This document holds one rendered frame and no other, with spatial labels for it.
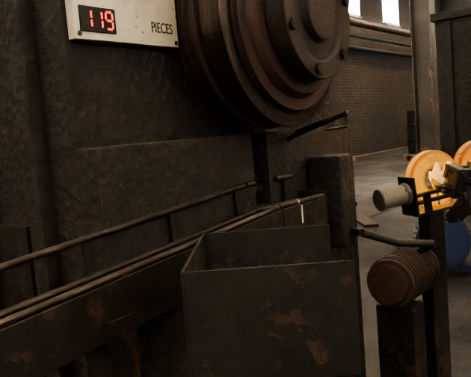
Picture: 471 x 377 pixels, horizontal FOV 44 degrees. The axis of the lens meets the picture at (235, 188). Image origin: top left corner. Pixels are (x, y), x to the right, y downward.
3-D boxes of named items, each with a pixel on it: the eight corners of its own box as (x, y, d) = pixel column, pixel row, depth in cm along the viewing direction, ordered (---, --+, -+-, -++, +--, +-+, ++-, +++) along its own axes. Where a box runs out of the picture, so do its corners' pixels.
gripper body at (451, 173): (467, 159, 153) (500, 176, 143) (462, 190, 156) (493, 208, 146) (442, 162, 151) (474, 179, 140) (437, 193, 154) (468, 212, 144)
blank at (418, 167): (400, 156, 160) (407, 156, 157) (447, 145, 165) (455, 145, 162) (408, 212, 162) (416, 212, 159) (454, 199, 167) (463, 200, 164)
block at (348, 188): (309, 247, 156) (303, 156, 153) (324, 241, 162) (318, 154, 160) (345, 249, 149) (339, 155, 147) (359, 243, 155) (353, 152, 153)
